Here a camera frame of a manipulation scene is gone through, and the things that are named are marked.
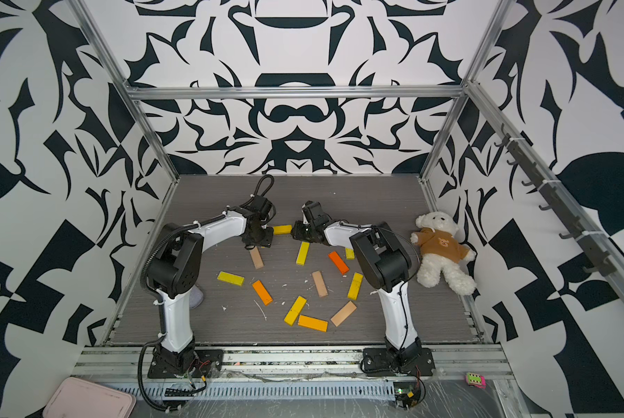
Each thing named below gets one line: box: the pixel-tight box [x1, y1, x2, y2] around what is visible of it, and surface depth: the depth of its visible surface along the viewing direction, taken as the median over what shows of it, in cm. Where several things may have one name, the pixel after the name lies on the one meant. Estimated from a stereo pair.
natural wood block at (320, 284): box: [312, 269, 329, 298], surface depth 91 cm
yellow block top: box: [272, 224, 292, 236], surface depth 102 cm
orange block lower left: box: [251, 279, 274, 306], surface depth 89 cm
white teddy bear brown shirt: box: [409, 210, 477, 296], surface depth 92 cm
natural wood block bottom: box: [330, 300, 358, 328], surface depth 84 cm
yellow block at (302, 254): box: [296, 241, 311, 266], surface depth 98 cm
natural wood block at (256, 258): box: [249, 245, 265, 270], surface depth 96 cm
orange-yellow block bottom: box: [297, 314, 329, 333], surface depth 83 cm
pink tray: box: [42, 377, 137, 418], surface depth 69 cm
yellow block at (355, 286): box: [346, 271, 365, 301], surface depth 89 cm
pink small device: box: [465, 371, 487, 390], surface depth 71 cm
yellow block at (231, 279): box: [217, 269, 245, 287], surface depth 91 cm
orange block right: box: [327, 250, 351, 276], surface depth 96 cm
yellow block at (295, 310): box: [283, 295, 308, 327], surface depth 85 cm
